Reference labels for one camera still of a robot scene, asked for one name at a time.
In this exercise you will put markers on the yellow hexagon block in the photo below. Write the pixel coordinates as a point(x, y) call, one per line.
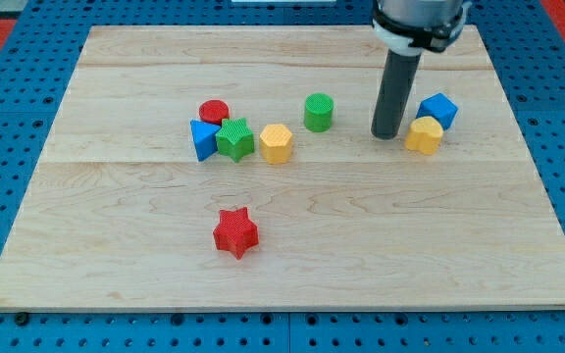
point(276, 144)

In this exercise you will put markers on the blue cube block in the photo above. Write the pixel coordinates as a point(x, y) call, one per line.
point(440, 107)

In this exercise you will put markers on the blue triangle block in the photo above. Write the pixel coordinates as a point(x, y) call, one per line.
point(204, 139)

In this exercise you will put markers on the wooden board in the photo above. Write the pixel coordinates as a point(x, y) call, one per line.
point(119, 214)

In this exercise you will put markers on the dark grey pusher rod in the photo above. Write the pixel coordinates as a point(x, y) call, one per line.
point(396, 83)

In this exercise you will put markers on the red cylinder block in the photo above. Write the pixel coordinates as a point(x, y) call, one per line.
point(214, 111)

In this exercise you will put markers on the yellow heart block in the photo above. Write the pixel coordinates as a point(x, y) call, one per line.
point(424, 135)

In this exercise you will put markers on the green star block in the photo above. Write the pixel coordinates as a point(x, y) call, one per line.
point(235, 139)

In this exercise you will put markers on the green cylinder block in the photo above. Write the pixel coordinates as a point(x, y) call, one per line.
point(318, 112)

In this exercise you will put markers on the red star block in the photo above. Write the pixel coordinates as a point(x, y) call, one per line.
point(235, 232)

